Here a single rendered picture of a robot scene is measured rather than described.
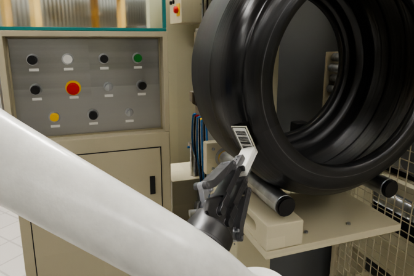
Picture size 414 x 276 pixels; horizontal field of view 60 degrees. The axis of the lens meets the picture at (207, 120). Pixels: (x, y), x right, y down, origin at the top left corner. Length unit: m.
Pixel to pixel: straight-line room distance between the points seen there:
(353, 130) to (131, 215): 0.89
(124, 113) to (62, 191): 1.12
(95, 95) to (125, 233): 1.12
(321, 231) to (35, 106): 1.00
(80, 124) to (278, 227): 0.85
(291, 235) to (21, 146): 0.64
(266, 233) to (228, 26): 0.43
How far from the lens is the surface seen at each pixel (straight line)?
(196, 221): 0.53
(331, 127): 1.12
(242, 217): 0.62
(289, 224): 0.81
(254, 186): 0.86
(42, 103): 1.37
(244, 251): 1.27
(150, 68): 1.37
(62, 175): 0.28
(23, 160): 0.28
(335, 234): 0.91
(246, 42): 0.66
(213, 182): 0.56
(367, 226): 0.98
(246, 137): 0.68
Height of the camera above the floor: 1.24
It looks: 13 degrees down
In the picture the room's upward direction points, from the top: straight up
